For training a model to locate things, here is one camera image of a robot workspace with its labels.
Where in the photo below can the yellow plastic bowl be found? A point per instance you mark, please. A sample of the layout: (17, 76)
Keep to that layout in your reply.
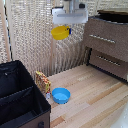
(59, 32)

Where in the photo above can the dark brown drawer cabinet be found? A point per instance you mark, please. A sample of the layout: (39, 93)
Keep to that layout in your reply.
(113, 15)

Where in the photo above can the beige woven folding screen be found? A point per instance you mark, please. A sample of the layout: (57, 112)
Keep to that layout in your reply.
(30, 36)

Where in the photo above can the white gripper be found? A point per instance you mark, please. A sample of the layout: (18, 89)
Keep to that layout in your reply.
(70, 16)

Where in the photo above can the colourful snack bag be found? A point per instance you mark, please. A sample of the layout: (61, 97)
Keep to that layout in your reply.
(43, 82)

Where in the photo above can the black fabric storage box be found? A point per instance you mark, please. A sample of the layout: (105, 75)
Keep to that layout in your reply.
(18, 96)

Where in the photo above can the blue plastic bowl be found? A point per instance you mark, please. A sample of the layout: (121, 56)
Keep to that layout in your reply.
(61, 95)

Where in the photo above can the small white plastic object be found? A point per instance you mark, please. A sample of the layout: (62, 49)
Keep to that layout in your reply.
(48, 95)

